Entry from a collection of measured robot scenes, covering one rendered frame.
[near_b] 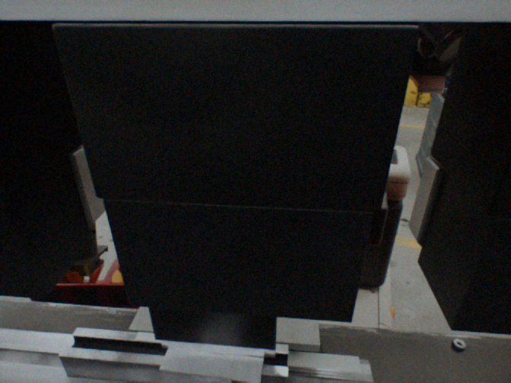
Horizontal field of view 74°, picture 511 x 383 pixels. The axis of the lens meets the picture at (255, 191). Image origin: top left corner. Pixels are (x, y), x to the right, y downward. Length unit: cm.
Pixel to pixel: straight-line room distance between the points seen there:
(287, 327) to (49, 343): 24
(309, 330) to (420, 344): 22
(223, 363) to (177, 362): 4
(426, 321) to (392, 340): 132
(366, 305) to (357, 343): 90
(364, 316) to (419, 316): 52
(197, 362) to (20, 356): 19
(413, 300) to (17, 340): 171
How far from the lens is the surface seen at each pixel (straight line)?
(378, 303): 143
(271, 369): 32
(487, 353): 57
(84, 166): 29
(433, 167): 26
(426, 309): 189
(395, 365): 50
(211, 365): 32
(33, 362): 42
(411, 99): 555
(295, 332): 34
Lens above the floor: 127
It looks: 29 degrees down
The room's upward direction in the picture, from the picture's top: straight up
